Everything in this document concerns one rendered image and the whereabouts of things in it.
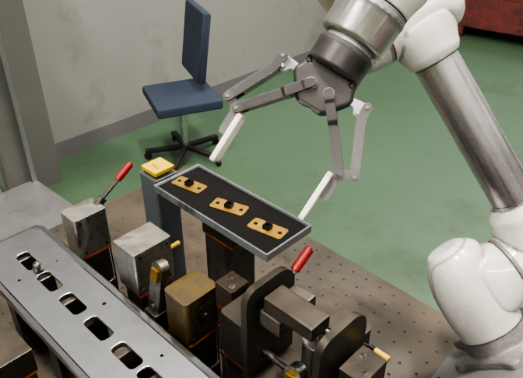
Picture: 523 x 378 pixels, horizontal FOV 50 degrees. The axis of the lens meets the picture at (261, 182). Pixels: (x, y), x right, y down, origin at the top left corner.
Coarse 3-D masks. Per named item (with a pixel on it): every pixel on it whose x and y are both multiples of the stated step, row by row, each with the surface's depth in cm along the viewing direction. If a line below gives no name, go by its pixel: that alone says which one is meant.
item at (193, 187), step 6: (174, 180) 134; (186, 180) 132; (192, 180) 132; (180, 186) 132; (186, 186) 132; (192, 186) 132; (198, 186) 132; (204, 186) 132; (192, 192) 130; (198, 192) 130
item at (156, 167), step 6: (150, 162) 142; (156, 162) 142; (162, 162) 142; (168, 162) 142; (144, 168) 140; (150, 168) 140; (156, 168) 139; (162, 168) 140; (168, 168) 140; (156, 174) 138
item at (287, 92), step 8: (304, 80) 69; (312, 80) 69; (280, 88) 70; (288, 88) 70; (296, 88) 70; (304, 88) 69; (256, 96) 71; (264, 96) 71; (272, 96) 71; (280, 96) 70; (288, 96) 71; (240, 104) 71; (248, 104) 71; (256, 104) 71; (264, 104) 72
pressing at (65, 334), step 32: (0, 256) 136; (32, 256) 136; (64, 256) 136; (0, 288) 127; (32, 288) 126; (64, 288) 126; (96, 288) 126; (32, 320) 118; (64, 320) 118; (128, 320) 118; (64, 352) 111; (96, 352) 111; (160, 352) 111; (192, 352) 111
